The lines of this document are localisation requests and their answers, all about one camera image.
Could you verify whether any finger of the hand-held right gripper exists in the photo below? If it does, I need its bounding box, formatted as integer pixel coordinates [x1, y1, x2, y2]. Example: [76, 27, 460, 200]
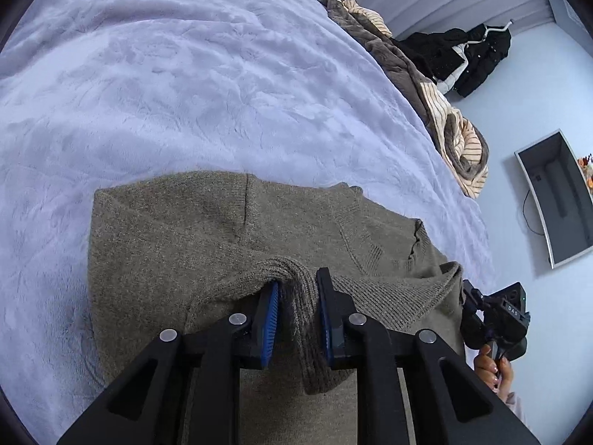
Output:
[461, 279, 485, 320]

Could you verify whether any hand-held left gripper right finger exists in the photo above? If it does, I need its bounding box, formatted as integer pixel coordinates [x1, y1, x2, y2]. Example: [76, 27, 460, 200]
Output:
[316, 267, 543, 445]

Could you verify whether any olive brown knit sweater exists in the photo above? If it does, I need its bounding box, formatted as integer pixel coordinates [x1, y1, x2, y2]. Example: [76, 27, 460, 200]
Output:
[88, 171, 468, 445]

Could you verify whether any person's right hand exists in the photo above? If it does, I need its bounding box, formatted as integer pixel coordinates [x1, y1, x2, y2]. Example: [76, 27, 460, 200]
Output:
[473, 343, 515, 399]

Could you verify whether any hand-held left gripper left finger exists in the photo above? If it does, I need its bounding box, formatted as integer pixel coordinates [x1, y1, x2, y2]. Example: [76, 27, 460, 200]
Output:
[56, 280, 281, 445]

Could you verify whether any pile of striped clothes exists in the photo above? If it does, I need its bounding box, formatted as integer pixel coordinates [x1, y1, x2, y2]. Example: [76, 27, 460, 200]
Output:
[340, 0, 490, 198]

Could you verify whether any wall-mounted television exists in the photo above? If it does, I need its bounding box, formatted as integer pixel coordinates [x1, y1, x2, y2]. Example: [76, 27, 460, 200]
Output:
[514, 130, 593, 270]

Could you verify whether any black jacket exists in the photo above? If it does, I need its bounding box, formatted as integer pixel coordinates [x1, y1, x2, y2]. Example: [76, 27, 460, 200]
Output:
[397, 24, 512, 98]

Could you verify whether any brown and striped clothes pile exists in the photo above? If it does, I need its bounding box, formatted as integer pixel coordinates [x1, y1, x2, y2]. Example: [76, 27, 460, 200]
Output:
[319, 0, 490, 195]

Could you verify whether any person's right forearm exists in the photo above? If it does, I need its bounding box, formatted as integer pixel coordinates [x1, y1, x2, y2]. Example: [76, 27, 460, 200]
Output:
[503, 392, 527, 428]

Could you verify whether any orange flower decoration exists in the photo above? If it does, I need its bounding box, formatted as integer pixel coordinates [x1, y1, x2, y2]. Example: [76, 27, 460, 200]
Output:
[577, 152, 593, 192]

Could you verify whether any lilac plush blanket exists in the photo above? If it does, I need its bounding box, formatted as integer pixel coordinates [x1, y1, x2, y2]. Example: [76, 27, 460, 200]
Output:
[0, 0, 500, 429]

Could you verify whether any black television cable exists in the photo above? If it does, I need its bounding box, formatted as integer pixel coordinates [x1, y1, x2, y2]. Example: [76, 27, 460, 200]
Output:
[523, 188, 548, 237]

